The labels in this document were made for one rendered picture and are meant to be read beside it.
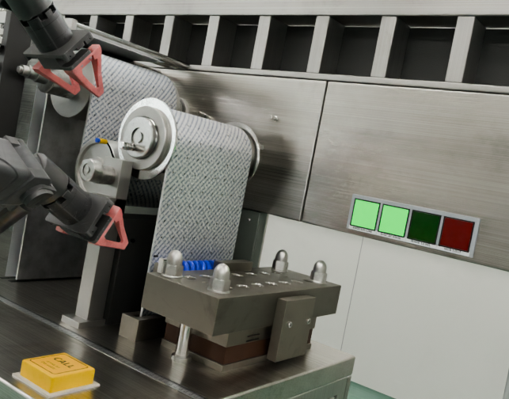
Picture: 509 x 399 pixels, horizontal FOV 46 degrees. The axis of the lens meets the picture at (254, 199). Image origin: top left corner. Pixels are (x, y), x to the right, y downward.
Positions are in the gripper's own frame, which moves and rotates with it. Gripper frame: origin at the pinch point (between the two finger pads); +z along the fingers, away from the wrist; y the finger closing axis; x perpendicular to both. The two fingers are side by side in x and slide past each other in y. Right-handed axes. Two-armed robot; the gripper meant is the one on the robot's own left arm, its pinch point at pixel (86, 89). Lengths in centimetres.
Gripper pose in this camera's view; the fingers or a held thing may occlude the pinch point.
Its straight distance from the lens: 103.1
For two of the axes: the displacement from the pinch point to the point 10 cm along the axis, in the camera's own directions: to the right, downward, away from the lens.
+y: 8.0, 1.7, -5.7
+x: 5.0, -7.1, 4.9
